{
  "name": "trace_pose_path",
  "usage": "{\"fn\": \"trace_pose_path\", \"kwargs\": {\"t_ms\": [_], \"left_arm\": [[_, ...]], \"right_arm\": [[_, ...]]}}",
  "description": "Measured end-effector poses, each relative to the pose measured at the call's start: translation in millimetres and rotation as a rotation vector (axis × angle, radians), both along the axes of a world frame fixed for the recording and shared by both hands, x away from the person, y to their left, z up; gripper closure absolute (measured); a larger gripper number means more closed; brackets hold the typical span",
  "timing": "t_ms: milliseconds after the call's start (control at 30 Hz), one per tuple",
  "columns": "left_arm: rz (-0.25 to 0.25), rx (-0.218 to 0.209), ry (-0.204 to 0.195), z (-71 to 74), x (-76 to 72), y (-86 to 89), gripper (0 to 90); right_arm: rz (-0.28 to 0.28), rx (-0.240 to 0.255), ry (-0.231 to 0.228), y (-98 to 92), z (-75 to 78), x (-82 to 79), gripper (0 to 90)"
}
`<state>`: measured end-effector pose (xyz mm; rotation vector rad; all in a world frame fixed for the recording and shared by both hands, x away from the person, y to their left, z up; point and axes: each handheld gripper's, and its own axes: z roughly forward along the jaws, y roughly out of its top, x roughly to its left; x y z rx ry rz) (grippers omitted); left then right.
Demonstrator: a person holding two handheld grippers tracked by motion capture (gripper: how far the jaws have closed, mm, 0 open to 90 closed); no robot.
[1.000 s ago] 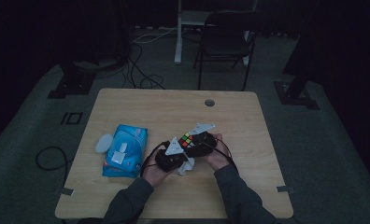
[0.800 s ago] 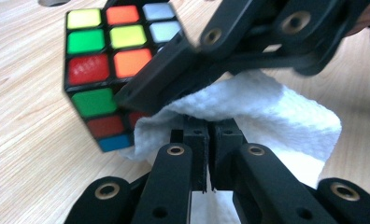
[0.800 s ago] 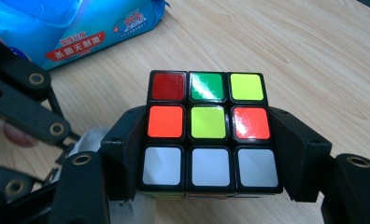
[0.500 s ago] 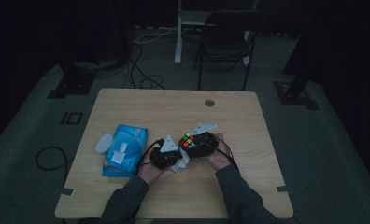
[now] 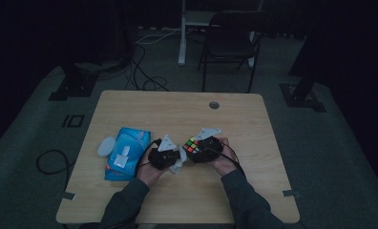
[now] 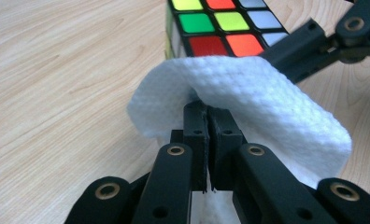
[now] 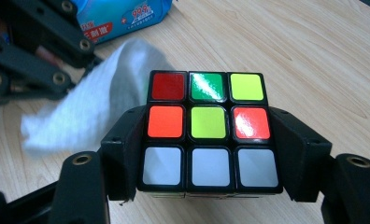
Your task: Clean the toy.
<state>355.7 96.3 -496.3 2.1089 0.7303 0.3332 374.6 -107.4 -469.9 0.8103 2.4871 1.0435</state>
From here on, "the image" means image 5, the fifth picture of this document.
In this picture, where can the white wet wipe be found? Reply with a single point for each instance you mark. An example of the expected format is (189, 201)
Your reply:
(179, 165)

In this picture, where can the black stand with square base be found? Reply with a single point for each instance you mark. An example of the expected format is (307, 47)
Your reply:
(74, 84)
(301, 95)

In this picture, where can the black folding chair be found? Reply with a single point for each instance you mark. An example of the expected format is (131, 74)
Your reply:
(230, 41)

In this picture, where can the round grey table grommet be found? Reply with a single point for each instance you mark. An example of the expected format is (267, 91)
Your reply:
(214, 105)

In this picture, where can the colourful puzzle cube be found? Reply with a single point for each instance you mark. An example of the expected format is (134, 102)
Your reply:
(191, 145)

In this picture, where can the white oval lid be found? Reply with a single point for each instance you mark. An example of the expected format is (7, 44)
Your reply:
(106, 146)

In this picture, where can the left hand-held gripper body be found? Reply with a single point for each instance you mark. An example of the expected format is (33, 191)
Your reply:
(161, 157)

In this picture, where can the person's left hand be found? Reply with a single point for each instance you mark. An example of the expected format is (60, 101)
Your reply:
(147, 175)

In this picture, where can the grey tape strip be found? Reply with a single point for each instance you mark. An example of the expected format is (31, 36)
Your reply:
(290, 193)
(68, 196)

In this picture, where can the blue wet wipes pack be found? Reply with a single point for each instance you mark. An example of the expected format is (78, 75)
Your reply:
(128, 154)

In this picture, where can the person's right hand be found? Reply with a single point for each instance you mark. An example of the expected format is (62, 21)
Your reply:
(226, 163)

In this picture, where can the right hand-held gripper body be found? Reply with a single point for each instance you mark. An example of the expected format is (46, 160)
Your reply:
(209, 151)

